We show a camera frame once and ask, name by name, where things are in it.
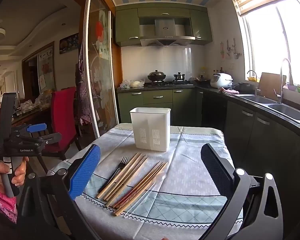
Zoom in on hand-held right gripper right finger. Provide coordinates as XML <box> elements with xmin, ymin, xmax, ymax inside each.
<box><xmin>201</xmin><ymin>143</ymin><xmax>284</xmax><ymax>240</ymax></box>

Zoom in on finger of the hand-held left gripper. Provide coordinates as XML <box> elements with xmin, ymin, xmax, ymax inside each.
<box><xmin>20</xmin><ymin>133</ymin><xmax>62</xmax><ymax>147</ymax></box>
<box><xmin>11</xmin><ymin>123</ymin><xmax>47</xmax><ymax>137</ymax></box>

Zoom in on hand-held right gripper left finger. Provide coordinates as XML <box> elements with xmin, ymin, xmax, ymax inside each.
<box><xmin>17</xmin><ymin>144</ymin><xmax>101</xmax><ymax>240</ymax></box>

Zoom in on black fork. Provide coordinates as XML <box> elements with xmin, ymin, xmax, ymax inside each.
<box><xmin>98</xmin><ymin>156</ymin><xmax>129</xmax><ymax>193</ymax></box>

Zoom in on brown chopstick red end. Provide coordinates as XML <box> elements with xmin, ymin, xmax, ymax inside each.
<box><xmin>111</xmin><ymin>161</ymin><xmax>161</xmax><ymax>208</ymax></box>

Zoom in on clear plastic utensil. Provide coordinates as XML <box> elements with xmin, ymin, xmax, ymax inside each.
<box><xmin>124</xmin><ymin>172</ymin><xmax>167</xmax><ymax>218</ymax></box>

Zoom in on white plastic utensil holder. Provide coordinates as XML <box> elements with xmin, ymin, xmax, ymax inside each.
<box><xmin>129</xmin><ymin>107</ymin><xmax>171</xmax><ymax>152</ymax></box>

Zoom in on person's left forearm pink sleeve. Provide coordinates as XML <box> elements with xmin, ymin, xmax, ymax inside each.
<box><xmin>0</xmin><ymin>175</ymin><xmax>17</xmax><ymax>224</ymax></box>

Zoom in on person's left hand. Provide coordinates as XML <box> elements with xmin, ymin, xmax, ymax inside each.
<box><xmin>0</xmin><ymin>156</ymin><xmax>29</xmax><ymax>189</ymax></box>

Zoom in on cluttered dark wooden table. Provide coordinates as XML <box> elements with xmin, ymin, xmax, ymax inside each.
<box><xmin>11</xmin><ymin>90</ymin><xmax>52</xmax><ymax>125</ymax></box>

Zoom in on red chair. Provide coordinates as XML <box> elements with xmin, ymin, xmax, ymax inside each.
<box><xmin>44</xmin><ymin>87</ymin><xmax>82</xmax><ymax>160</ymax></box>

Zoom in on pale checked tablecloth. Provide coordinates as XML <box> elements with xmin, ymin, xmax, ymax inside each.
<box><xmin>48</xmin><ymin>123</ymin><xmax>244</xmax><ymax>240</ymax></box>

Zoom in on purple checked apron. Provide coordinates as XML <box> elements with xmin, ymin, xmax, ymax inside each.
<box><xmin>75</xmin><ymin>40</ymin><xmax>94</xmax><ymax>126</ymax></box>

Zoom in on floral sliding glass door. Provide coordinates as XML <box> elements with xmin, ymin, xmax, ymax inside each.
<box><xmin>83</xmin><ymin>0</ymin><xmax>119</xmax><ymax>138</ymax></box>

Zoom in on pink cloth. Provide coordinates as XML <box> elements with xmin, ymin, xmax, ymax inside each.
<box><xmin>219</xmin><ymin>87</ymin><xmax>240</xmax><ymax>95</ymax></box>

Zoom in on black kitchen countertop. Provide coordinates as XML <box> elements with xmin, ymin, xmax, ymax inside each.
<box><xmin>117</xmin><ymin>81</ymin><xmax>300</xmax><ymax>143</ymax></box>

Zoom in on white rice cooker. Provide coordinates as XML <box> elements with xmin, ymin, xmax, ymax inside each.
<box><xmin>210</xmin><ymin>73</ymin><xmax>233</xmax><ymax>89</ymax></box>

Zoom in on small steel faucet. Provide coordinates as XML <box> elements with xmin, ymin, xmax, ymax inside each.
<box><xmin>247</xmin><ymin>70</ymin><xmax>259</xmax><ymax>95</ymax></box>

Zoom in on dark pot with lid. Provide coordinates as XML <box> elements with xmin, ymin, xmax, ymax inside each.
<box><xmin>194</xmin><ymin>74</ymin><xmax>210</xmax><ymax>83</ymax></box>

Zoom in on steel double sink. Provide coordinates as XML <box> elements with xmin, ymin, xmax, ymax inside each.
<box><xmin>236</xmin><ymin>94</ymin><xmax>300</xmax><ymax>125</ymax></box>

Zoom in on green base cabinets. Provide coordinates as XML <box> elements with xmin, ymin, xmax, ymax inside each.
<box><xmin>117</xmin><ymin>87</ymin><xmax>300</xmax><ymax>200</ymax></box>

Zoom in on gas stove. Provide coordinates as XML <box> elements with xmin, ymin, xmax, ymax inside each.
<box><xmin>147</xmin><ymin>79</ymin><xmax>193</xmax><ymax>87</ymax></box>

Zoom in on wooden cutting board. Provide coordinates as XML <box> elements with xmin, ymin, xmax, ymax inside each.
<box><xmin>259</xmin><ymin>72</ymin><xmax>287</xmax><ymax>100</ymax></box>

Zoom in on white plastic bags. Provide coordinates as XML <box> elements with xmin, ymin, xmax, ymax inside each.
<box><xmin>119</xmin><ymin>79</ymin><xmax>145</xmax><ymax>89</ymax></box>

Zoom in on tall steel faucet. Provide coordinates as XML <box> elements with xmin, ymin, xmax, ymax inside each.
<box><xmin>274</xmin><ymin>58</ymin><xmax>293</xmax><ymax>104</ymax></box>

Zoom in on black wok with lid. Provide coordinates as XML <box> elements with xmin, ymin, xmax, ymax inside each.
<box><xmin>147</xmin><ymin>70</ymin><xmax>167</xmax><ymax>82</ymax></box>

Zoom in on hanging kitchen tools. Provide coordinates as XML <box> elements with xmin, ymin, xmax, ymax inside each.
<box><xmin>220</xmin><ymin>39</ymin><xmax>242</xmax><ymax>60</ymax></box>

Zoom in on steel range hood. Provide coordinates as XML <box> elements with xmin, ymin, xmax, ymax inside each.
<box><xmin>139</xmin><ymin>17</ymin><xmax>196</xmax><ymax>47</ymax></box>

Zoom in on framed wall painting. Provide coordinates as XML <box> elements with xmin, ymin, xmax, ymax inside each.
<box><xmin>37</xmin><ymin>46</ymin><xmax>56</xmax><ymax>92</ymax></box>

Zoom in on dark wall poster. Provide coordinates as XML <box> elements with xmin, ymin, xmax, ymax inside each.
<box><xmin>59</xmin><ymin>33</ymin><xmax>80</xmax><ymax>55</ymax></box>

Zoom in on green wall cabinets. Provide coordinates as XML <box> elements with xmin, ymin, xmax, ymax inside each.
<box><xmin>115</xmin><ymin>5</ymin><xmax>213</xmax><ymax>47</ymax></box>

